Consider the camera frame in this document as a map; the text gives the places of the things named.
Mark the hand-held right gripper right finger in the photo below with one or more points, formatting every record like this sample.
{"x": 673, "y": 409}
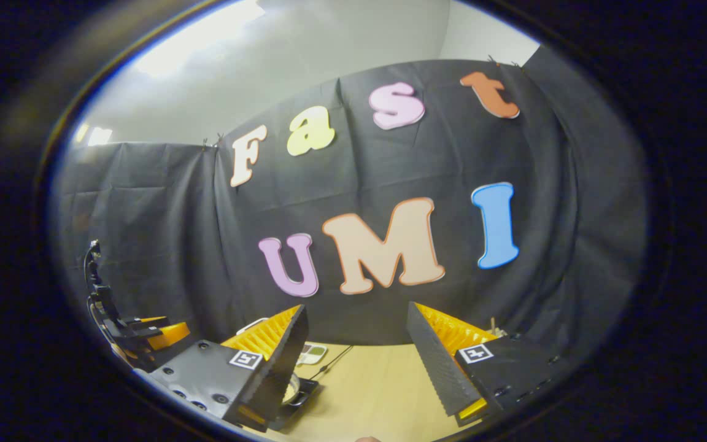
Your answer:
{"x": 433, "y": 362}

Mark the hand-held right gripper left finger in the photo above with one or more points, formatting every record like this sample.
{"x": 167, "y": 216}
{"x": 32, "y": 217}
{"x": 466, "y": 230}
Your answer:
{"x": 283, "y": 362}

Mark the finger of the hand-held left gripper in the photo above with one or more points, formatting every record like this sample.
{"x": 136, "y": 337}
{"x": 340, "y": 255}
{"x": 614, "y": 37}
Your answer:
{"x": 172, "y": 334}

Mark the black induction cooktop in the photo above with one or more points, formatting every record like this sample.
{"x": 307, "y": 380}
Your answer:
{"x": 301, "y": 399}

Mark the white divided plate with beans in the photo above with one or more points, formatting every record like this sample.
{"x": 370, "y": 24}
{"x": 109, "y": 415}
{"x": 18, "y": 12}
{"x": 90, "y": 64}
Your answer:
{"x": 313, "y": 353}

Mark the black backdrop cloth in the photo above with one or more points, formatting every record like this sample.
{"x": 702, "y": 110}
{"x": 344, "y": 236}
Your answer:
{"x": 163, "y": 215}

